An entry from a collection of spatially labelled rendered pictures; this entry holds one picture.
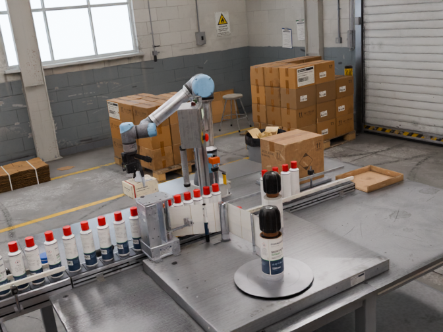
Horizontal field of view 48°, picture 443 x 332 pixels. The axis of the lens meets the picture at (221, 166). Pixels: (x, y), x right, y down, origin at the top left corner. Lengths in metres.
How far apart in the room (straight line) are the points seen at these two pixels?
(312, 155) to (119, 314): 1.58
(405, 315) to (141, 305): 1.56
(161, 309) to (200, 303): 0.17
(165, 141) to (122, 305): 4.07
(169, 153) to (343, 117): 2.40
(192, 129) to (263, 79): 4.28
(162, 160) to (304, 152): 3.20
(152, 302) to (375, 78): 5.74
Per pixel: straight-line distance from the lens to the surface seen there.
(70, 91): 7.85
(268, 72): 6.49
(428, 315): 3.05
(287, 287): 1.94
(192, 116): 2.33
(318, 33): 7.98
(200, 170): 2.54
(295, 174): 2.72
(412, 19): 6.90
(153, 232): 2.19
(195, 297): 1.94
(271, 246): 1.91
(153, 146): 5.91
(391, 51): 7.11
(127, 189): 2.83
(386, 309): 3.07
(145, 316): 1.98
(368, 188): 2.97
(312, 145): 3.06
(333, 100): 6.74
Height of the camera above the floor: 1.90
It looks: 17 degrees down
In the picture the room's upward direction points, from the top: 5 degrees counter-clockwise
